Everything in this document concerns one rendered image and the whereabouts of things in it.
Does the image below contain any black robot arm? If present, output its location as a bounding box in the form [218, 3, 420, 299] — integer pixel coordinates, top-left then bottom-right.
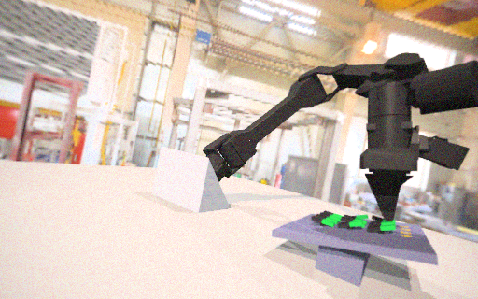
[203, 52, 478, 182]

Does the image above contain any lavender switch panel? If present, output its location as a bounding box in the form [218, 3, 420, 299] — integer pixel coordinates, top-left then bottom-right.
[272, 210, 438, 287]

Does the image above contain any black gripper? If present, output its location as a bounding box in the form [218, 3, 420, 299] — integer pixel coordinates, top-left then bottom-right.
[360, 115, 418, 221]

